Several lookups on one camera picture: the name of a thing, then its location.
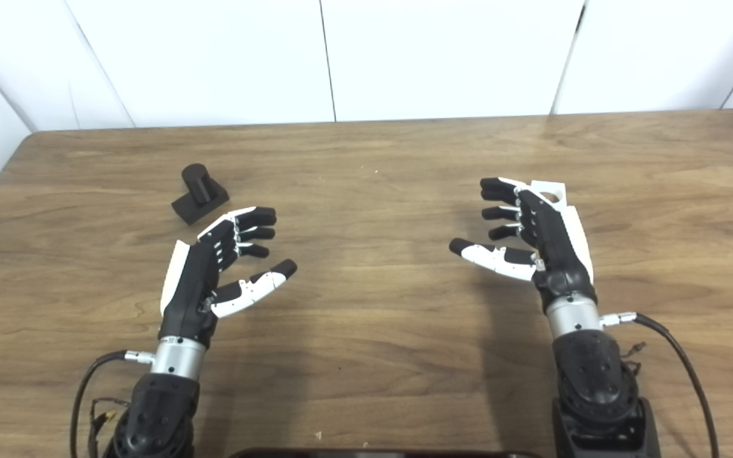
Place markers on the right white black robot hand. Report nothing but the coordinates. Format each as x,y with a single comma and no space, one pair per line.
554,245

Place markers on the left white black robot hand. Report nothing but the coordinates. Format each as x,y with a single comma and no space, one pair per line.
191,286

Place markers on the white square piece with hole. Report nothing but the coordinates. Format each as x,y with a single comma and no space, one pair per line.
541,187

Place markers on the black peg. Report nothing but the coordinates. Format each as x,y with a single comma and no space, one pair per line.
200,191

